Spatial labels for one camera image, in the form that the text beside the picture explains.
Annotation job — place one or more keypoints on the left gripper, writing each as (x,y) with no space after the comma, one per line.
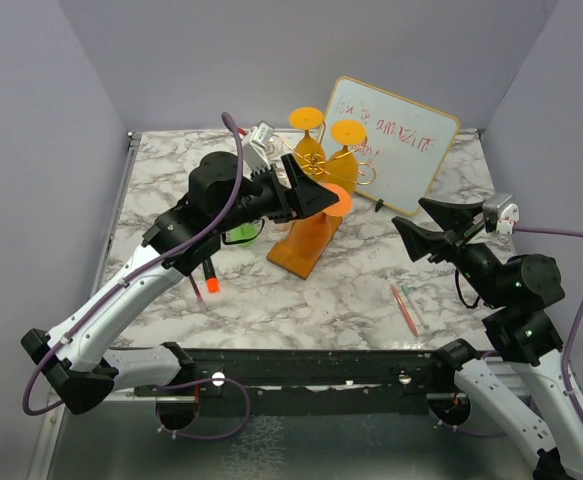
(303,198)

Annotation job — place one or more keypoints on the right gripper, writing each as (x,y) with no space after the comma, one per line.
(455,218)

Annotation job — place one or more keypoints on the yellow plastic wine glass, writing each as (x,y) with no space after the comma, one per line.
(342,167)
(308,152)

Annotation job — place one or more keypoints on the yellow plastic wine glass front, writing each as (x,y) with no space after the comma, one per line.
(342,167)

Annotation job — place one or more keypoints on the orange plastic wine glass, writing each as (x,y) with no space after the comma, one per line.
(308,237)

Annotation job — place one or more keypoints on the green plastic wine glass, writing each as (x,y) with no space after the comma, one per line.
(244,235)

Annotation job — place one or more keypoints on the clear wine glass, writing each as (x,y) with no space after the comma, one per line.
(274,149)

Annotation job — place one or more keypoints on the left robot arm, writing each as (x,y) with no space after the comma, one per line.
(77,357)

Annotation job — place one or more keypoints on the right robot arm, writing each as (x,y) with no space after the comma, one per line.
(550,434)

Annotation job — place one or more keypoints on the white green marker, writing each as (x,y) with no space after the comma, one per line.
(410,298)

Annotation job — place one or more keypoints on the yellow framed whiteboard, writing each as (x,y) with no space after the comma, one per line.
(405,144)

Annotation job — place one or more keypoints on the orange black highlighter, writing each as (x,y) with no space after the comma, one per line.
(211,279)

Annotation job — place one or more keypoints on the dark red pen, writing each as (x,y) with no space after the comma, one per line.
(196,290)

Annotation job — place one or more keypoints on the gold wire wine glass rack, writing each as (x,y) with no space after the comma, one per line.
(281,256)

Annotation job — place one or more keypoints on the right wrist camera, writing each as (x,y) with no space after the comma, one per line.
(500,214)

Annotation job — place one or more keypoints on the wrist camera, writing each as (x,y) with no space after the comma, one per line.
(500,214)
(254,147)

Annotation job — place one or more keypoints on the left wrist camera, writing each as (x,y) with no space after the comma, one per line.
(254,147)

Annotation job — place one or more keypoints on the black front rail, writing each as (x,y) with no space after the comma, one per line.
(307,382)

